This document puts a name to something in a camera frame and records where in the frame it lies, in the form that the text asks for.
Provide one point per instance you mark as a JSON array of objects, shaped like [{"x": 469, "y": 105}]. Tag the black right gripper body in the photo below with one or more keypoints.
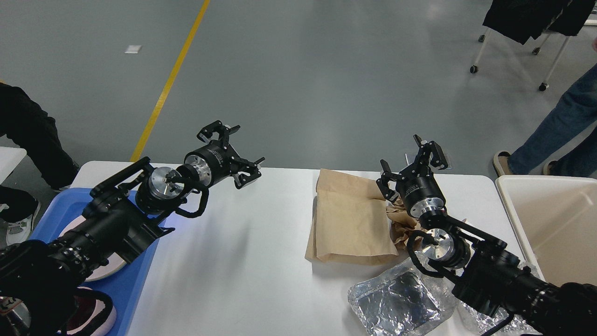
[{"x": 420, "y": 195}]

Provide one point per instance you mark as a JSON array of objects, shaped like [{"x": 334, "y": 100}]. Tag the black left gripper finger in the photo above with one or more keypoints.
[
  {"x": 224, "y": 132},
  {"x": 245, "y": 172}
]

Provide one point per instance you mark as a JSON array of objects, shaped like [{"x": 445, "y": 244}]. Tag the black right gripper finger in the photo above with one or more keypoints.
[
  {"x": 389, "y": 183},
  {"x": 430, "y": 157}
]

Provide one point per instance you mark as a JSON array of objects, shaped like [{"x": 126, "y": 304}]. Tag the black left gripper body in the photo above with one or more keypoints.
[{"x": 212, "y": 163}]

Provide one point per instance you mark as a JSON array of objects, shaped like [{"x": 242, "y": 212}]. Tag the brown paper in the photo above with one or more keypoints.
[{"x": 402, "y": 225}]

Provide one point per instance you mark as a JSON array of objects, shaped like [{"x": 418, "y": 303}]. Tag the brown paper bag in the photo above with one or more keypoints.
[{"x": 349, "y": 222}]

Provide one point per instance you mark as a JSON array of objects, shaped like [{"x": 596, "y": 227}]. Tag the pink plate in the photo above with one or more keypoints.
[{"x": 116, "y": 263}]

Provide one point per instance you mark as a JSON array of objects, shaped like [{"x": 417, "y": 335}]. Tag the pink mug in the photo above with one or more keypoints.
[{"x": 95, "y": 314}]

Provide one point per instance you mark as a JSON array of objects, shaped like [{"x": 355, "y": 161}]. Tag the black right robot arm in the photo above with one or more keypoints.
[{"x": 486, "y": 276}]

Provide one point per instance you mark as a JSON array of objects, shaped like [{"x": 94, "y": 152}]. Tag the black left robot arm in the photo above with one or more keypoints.
[{"x": 123, "y": 218}]

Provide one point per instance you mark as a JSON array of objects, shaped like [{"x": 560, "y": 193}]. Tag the crumpled aluminium foil tray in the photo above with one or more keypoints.
[{"x": 401, "y": 302}]

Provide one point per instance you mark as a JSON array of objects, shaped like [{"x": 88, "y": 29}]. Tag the person in blue jeans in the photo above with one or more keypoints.
[{"x": 575, "y": 111}]

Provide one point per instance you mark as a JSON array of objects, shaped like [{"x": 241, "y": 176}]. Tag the beige plastic bin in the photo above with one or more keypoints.
[{"x": 555, "y": 221}]

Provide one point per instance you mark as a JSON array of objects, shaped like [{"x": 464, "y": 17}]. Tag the blue plastic tray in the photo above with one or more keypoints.
[{"x": 125, "y": 286}]

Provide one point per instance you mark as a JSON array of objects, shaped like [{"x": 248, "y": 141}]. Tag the rack with black clothes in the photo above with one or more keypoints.
[{"x": 522, "y": 20}]

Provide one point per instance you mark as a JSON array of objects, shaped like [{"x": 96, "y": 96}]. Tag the white side table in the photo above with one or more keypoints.
[{"x": 10, "y": 158}]

